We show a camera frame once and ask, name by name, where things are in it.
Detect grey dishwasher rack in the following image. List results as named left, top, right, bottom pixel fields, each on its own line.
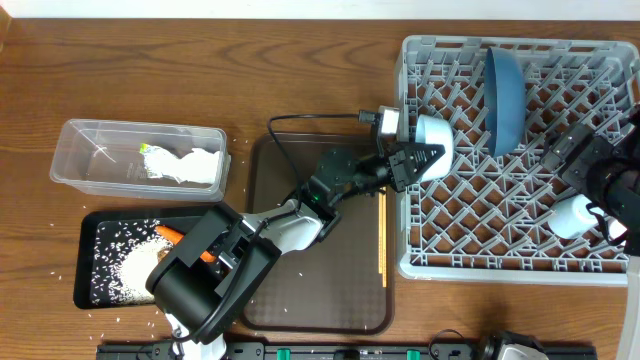
left=395, top=35, right=639, bottom=286

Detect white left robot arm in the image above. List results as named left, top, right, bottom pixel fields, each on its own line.
left=145, top=142, right=446, bottom=346

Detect black tray bin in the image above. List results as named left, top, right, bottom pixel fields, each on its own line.
left=73, top=205, right=209, bottom=309

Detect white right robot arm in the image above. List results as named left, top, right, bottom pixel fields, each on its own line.
left=540, top=106, right=639, bottom=360

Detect pink cup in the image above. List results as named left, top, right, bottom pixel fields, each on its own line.
left=607, top=218, right=627, bottom=241

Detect wooden chopstick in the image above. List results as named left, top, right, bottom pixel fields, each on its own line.
left=379, top=193, right=388, bottom=288
left=377, top=193, right=385, bottom=275

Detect wooden chopstick left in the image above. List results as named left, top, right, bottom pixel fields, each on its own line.
left=377, top=193, right=385, bottom=275

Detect clear plastic bin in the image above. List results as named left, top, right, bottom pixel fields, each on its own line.
left=49, top=119, right=231, bottom=202

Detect black rail at table edge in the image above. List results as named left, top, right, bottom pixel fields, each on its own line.
left=95, top=341, right=598, bottom=360

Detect light blue rice bowl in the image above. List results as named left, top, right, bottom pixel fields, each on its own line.
left=412, top=113, right=455, bottom=184

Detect orange carrot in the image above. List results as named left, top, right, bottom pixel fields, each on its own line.
left=155, top=225, right=216, bottom=263

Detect blue plate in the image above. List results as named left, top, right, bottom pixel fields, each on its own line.
left=484, top=47, right=526, bottom=157

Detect wooden chopstick right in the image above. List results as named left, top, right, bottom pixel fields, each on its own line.
left=379, top=193, right=388, bottom=288

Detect light blue cup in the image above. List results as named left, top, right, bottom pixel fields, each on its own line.
left=547, top=195, right=598, bottom=239

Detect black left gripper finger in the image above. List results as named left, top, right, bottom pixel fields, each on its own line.
left=389, top=142, right=445, bottom=170
left=397, top=154, right=445, bottom=191

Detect silver foil snack wrapper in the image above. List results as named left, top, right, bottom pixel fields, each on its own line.
left=139, top=143, right=179, bottom=180

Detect brown serving tray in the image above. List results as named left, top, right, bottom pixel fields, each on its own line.
left=241, top=133, right=394, bottom=335

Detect white napkin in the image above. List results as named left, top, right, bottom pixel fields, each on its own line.
left=174, top=148, right=221, bottom=184

